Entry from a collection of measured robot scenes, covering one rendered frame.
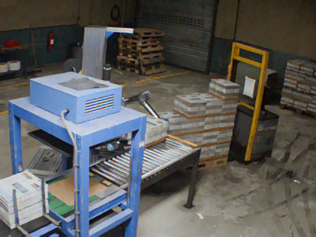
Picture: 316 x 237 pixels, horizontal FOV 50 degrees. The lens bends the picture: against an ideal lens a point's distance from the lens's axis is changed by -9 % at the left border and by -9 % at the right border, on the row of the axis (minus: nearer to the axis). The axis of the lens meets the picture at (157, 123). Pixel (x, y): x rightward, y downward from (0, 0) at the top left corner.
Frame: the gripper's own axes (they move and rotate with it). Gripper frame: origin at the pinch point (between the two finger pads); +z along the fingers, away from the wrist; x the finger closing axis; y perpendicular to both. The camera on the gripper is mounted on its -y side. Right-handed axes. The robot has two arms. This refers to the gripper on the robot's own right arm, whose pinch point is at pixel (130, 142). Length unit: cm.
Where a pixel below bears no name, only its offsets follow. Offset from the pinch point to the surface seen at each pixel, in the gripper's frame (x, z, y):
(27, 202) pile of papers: -51, -178, 17
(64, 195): -40, -132, 0
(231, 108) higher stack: -33, 183, 14
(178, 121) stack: 2, 97, 2
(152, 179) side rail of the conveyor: -64, -43, -6
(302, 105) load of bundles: -50, 606, -53
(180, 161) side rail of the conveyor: -64, 7, -2
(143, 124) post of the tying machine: -84, -90, 68
